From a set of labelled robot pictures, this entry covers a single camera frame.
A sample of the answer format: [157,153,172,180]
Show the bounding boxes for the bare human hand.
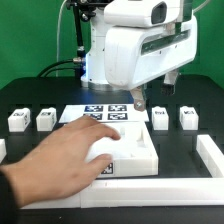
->
[0,116,120,207]

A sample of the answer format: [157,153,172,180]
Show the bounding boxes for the white right fence bar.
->
[196,135,224,178]

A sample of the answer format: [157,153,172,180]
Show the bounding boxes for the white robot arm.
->
[80,0,197,111]

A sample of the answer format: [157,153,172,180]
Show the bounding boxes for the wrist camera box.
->
[103,0,194,28]

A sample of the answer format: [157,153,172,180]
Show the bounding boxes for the white fence bar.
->
[196,135,224,178]
[25,178,224,209]

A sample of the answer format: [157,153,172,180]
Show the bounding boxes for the black cables at base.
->
[37,58,83,78]

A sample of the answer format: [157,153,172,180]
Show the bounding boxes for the white cable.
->
[55,0,69,78]

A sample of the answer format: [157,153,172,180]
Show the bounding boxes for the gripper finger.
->
[161,70,179,96]
[130,86,146,111]

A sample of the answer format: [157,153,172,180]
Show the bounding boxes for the white front fence bar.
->
[25,178,224,209]

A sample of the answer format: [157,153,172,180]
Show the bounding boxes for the white square tabletop part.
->
[86,122,159,178]

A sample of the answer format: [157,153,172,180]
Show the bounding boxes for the white block left edge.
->
[0,139,6,163]

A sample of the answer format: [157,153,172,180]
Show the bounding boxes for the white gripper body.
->
[104,17,197,90]

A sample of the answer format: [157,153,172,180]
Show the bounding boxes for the white sheet with tags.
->
[59,104,149,123]

